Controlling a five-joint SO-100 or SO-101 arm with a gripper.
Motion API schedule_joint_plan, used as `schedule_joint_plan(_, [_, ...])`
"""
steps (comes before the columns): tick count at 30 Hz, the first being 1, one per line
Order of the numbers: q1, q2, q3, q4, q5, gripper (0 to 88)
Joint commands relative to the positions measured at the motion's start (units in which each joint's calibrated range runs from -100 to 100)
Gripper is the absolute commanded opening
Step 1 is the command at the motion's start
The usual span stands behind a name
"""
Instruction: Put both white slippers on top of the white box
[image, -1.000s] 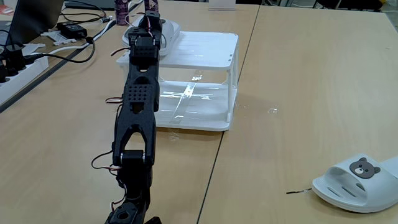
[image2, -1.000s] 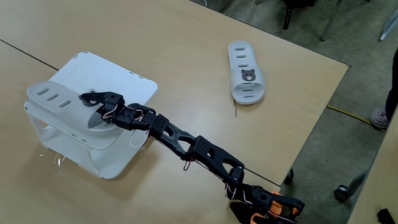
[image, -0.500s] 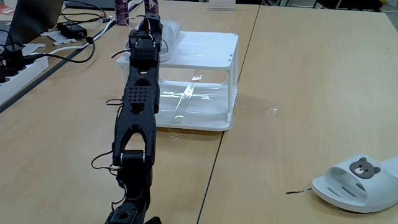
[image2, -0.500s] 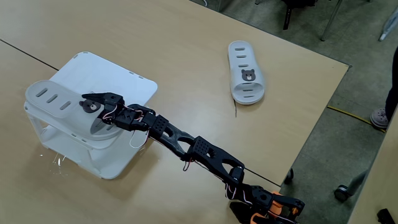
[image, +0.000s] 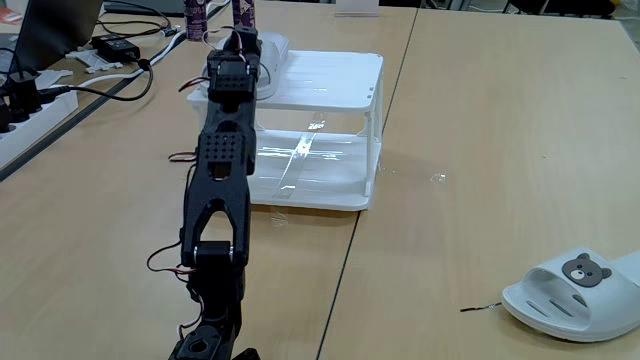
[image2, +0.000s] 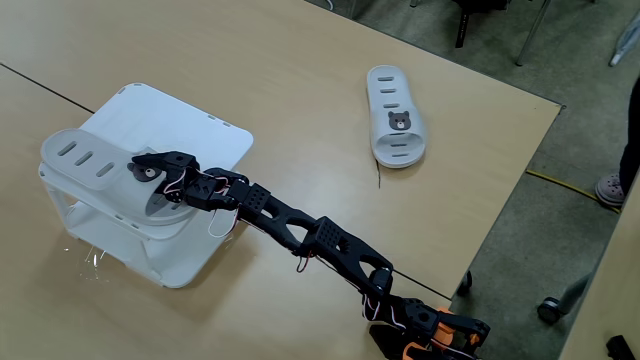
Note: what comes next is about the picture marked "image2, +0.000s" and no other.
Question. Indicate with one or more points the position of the white bear slipper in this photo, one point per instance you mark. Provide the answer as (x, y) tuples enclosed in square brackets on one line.
[(90, 142), (410, 135)]

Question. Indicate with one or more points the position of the white two-tier plastic box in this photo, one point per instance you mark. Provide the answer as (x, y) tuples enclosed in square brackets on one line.
[(200, 135)]

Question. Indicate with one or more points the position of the black caster wheel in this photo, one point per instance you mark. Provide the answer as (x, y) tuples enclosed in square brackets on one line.
[(464, 283), (549, 310)]

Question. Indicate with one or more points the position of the orange black table clamp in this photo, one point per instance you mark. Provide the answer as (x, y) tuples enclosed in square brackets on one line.
[(445, 330)]

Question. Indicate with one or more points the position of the black chair base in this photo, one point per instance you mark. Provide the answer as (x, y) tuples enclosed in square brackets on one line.
[(462, 30)]

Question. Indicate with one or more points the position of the metal furniture leg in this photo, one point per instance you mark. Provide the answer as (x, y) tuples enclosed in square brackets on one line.
[(532, 32)]

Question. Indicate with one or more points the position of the person's shoe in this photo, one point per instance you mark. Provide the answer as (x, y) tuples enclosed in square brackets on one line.
[(610, 190)]

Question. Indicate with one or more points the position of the small black object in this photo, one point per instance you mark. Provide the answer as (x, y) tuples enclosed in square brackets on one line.
[(620, 348)]

